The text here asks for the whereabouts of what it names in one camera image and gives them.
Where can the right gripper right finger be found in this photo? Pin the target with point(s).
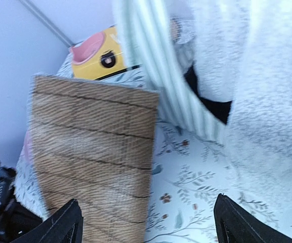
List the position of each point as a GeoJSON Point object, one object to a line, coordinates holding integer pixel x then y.
{"type": "Point", "coordinates": [235, 224]}

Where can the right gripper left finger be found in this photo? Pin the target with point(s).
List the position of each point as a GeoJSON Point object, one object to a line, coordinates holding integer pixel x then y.
{"type": "Point", "coordinates": [65, 225]}

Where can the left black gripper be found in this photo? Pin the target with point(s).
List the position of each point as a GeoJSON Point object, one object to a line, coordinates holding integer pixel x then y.
{"type": "Point", "coordinates": [16, 220]}

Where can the avocado print cushion mat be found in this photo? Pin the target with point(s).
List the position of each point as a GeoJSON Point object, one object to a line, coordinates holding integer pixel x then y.
{"type": "Point", "coordinates": [93, 142]}

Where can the striped fabric pet tent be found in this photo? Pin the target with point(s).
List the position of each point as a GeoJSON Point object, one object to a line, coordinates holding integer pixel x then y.
{"type": "Point", "coordinates": [223, 70]}

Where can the yellow double pet feeder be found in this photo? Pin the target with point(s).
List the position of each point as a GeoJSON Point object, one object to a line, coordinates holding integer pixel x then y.
{"type": "Point", "coordinates": [107, 62]}

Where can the pink round plate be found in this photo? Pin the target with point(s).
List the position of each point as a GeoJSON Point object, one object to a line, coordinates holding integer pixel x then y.
{"type": "Point", "coordinates": [27, 147]}

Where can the pink bowl in feeder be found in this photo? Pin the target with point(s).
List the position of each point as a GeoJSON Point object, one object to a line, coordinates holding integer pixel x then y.
{"type": "Point", "coordinates": [87, 49]}

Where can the left aluminium frame post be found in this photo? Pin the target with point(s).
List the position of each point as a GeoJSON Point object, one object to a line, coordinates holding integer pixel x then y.
{"type": "Point", "coordinates": [42, 18]}

